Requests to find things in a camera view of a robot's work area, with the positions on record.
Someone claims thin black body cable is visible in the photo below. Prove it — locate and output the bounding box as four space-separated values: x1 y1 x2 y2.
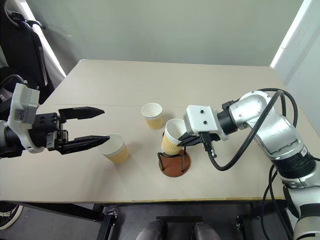
261 164 295 240

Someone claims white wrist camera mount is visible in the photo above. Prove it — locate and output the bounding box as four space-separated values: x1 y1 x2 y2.
4 82 41 154
183 104 230 141

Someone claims wire cup holder brown base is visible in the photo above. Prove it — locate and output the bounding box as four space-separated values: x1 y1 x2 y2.
157 145 192 178

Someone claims black and white shoe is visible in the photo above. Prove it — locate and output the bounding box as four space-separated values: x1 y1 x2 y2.
0 201 24 231

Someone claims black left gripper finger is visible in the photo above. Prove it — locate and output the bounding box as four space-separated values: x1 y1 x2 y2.
59 135 111 156
58 106 105 123

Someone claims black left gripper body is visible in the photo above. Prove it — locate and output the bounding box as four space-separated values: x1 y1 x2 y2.
27 112 70 152

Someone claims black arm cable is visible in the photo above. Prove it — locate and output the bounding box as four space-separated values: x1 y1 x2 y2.
199 87 300 172
0 74 29 89

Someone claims ribbed tan paper cup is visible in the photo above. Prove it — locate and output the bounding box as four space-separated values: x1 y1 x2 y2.
161 118 187 157
96 133 131 165
140 102 164 130

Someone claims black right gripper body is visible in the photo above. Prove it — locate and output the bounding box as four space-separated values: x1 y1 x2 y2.
198 132 223 151

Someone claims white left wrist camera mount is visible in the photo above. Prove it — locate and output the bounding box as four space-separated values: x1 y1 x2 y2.
4 82 41 154

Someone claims black metal table frame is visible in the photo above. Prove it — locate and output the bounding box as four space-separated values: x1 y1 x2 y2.
0 198 287 240

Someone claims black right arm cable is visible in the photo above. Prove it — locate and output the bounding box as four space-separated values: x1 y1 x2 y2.
199 87 300 172

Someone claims dark rounded shape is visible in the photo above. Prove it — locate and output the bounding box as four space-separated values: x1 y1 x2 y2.
190 221 216 240
135 220 168 240

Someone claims black chair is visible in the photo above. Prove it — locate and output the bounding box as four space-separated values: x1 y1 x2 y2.
0 0 67 107

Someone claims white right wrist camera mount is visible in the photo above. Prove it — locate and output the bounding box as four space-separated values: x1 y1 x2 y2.
183 104 230 141

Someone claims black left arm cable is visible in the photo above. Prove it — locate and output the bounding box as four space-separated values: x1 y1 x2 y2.
0 74 29 89

